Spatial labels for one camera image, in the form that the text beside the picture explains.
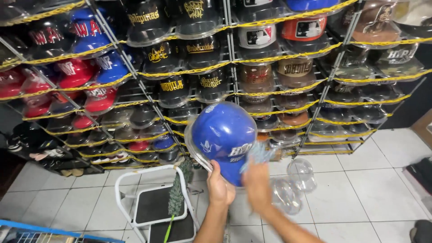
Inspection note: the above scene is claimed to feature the black floor mat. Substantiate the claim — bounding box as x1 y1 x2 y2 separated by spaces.
404 157 432 204

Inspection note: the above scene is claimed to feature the wire rack of cased caps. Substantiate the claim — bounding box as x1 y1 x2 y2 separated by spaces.
0 0 432 170

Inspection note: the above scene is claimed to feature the green-handled feather duster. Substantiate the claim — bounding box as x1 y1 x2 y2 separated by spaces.
163 159 194 243

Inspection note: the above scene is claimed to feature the dark grey shoe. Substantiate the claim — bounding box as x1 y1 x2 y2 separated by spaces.
409 219 432 243

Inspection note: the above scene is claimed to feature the low shoe rack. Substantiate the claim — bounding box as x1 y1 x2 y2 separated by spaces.
6 121 106 177

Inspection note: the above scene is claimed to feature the blue-grey dusting cloth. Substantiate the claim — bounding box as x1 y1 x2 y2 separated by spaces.
240 140 278 173

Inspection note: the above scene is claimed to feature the brown wooden furniture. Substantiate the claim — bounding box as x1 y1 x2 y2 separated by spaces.
410 108 432 151

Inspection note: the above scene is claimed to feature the person's right hand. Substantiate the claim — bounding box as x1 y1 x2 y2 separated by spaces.
241 161 275 214

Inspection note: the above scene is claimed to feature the white step stool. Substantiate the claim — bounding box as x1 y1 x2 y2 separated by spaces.
114 164 200 243

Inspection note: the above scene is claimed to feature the blue cap with white print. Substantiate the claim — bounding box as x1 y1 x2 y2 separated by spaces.
191 102 258 187

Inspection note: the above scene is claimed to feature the clear plastic cap case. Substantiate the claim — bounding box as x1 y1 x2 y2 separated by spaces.
184 101 259 188

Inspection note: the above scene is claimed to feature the person's left hand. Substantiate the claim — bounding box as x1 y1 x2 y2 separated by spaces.
207 160 237 207

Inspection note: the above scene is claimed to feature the empty clear cap case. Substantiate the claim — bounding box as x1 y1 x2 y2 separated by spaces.
287 157 318 194
271 178 303 215

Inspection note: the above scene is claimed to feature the blue-rimmed wire crate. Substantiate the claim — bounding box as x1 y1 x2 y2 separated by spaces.
0 219 126 243

